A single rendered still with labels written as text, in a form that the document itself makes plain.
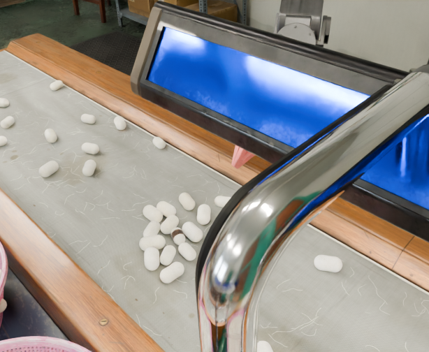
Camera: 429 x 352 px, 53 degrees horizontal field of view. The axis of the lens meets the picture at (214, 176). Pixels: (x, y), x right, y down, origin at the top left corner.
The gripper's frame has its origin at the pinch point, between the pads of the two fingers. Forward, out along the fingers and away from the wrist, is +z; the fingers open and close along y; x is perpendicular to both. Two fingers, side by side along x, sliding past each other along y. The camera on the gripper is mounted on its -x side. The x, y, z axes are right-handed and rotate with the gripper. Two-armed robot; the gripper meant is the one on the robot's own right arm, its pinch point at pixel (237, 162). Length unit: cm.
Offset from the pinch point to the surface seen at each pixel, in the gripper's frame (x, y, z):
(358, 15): 162, -83, -126
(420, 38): 164, -44, -122
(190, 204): -0.6, -3.1, 9.7
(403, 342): 1.5, 32.2, 9.4
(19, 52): 8, -88, 1
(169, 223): -4.3, -2.0, 13.5
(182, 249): -5.4, 3.1, 15.2
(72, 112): 3.7, -47.0, 7.4
